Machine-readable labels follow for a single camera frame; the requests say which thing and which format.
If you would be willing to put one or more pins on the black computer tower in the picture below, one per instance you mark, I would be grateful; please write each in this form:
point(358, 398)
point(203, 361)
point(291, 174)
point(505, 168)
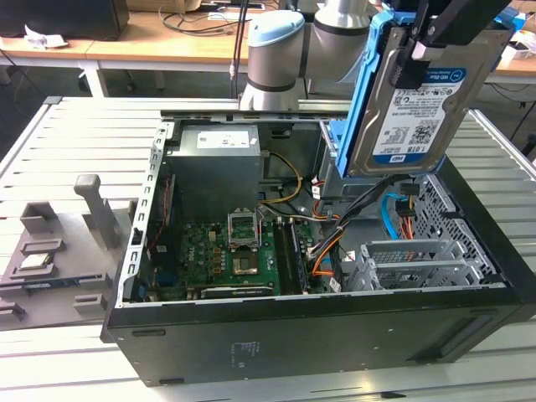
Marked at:
point(63, 17)

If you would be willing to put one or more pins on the wooden desk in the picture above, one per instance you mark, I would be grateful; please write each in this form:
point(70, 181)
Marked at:
point(167, 46)

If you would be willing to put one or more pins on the grey parts rack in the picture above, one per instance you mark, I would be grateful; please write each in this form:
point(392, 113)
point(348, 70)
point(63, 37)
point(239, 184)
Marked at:
point(54, 301)

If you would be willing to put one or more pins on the grey metal drive cage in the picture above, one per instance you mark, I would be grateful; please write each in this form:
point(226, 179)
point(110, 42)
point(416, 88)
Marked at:
point(331, 180)

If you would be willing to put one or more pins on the blue disk carrier latch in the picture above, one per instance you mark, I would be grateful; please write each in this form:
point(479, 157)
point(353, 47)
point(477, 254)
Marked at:
point(333, 136)

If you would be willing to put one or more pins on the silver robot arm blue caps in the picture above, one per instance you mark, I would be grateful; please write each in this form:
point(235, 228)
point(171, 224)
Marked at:
point(272, 50)

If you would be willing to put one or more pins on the green motherboard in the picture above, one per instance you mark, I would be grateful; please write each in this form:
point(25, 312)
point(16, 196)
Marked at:
point(201, 259)

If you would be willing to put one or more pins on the small white box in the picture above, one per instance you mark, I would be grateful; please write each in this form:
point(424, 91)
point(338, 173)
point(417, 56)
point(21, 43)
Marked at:
point(519, 52)

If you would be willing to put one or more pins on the silver CPU chip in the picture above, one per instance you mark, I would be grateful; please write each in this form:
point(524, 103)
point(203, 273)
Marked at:
point(37, 261)

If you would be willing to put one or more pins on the black graphics card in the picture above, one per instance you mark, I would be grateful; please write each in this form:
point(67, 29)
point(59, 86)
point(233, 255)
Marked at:
point(234, 292)

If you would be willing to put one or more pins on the black PC case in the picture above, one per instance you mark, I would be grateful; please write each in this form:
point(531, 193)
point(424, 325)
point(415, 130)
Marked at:
point(293, 343)

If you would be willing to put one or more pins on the hard disk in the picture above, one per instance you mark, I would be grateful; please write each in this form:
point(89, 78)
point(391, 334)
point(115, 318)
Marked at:
point(419, 125)

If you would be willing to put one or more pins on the crumpled white paper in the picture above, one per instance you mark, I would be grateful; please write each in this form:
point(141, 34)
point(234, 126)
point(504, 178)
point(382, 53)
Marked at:
point(42, 39)

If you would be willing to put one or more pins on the blue RAM stick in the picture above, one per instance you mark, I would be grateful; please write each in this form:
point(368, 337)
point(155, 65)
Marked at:
point(52, 285)

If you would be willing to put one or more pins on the installed RAM stick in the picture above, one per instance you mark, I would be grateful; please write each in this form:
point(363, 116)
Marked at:
point(300, 259)

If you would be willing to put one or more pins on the grey power supply unit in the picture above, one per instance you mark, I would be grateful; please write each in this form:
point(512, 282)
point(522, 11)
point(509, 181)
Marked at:
point(218, 167)

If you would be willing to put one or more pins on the silver disk bay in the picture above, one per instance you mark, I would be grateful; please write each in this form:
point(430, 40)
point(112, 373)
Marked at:
point(419, 268)

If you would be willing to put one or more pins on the blue cardboard box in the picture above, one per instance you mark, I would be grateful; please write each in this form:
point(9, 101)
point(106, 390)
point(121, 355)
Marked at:
point(517, 21)

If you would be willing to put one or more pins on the CPU socket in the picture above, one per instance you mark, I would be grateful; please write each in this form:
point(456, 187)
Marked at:
point(247, 263)

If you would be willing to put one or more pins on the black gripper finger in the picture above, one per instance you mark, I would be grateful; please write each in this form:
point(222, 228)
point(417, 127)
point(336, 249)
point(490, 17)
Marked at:
point(408, 71)

